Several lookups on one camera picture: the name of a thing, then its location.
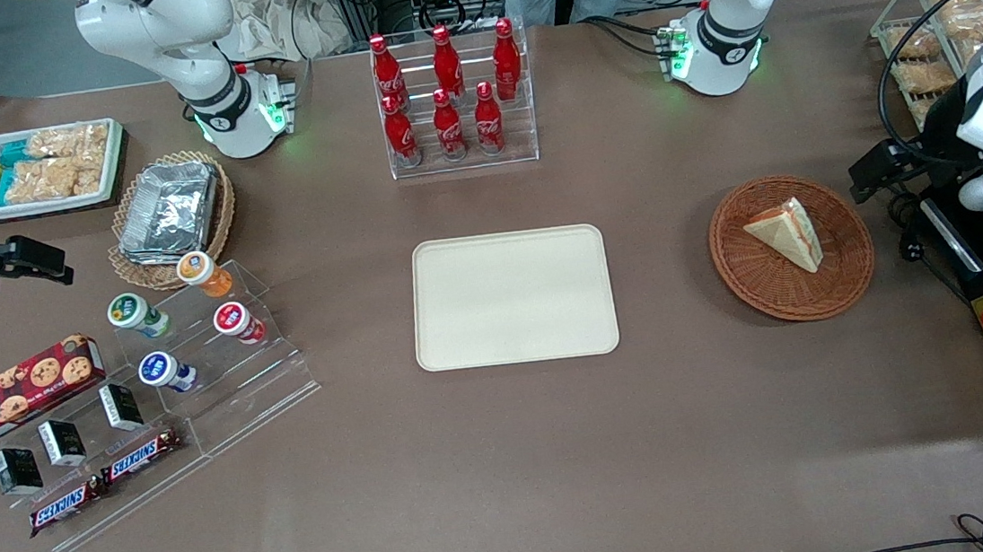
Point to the brown round wicker basket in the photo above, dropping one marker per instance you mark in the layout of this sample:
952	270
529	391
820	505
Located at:
759	286

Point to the stacked aluminium foil containers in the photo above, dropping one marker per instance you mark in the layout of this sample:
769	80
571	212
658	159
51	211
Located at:
167	208

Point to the red lid yogurt cup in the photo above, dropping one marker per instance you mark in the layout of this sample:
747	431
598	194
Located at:
234	321

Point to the orange lid yogurt cup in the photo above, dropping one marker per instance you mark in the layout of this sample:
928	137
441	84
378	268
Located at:
201	272

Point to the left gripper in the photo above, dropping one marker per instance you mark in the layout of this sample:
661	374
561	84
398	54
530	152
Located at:
939	127

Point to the clear acrylic step display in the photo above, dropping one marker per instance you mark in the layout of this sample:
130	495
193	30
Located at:
143	499
258	380

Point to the triangular sandwich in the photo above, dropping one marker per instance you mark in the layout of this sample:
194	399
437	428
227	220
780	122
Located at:
787	234

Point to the Snickers chocolate bar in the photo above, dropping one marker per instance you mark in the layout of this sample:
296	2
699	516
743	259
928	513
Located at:
139	456
63	507

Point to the teal snack pack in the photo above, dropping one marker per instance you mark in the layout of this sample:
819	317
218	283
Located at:
5	186
15	153

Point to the clear acrylic bottle rack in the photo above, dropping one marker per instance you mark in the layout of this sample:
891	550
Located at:
522	129

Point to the green lid yogurt cup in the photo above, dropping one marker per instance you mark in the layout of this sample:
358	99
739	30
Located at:
132	312

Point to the beige cloth bag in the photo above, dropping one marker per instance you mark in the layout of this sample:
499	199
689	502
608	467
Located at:
278	21

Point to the beige rectangular plastic tray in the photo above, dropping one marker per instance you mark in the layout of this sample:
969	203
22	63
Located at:
512	297

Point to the white rectangular snack tray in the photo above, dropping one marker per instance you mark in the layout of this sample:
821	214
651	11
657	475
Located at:
113	164

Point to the white Franka right arm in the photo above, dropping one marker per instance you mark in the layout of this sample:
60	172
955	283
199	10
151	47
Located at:
215	122

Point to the light oval wicker basket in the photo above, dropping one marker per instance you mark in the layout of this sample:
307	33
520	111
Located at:
140	276

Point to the blue lid yogurt cup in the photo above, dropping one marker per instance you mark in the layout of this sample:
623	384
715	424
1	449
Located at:
162	371

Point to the red Walkers cookie box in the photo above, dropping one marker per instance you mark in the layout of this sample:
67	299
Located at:
16	394

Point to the small black carton box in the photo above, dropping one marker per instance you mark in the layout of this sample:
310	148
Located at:
19	470
122	406
63	442

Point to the red Coca-Cola bottle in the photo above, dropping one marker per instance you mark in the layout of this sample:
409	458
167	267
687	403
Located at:
400	136
447	66
448	129
488	123
387	74
507	63

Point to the clear rice cracker pack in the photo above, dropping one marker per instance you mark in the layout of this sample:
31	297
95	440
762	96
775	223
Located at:
42	179
89	175
68	141

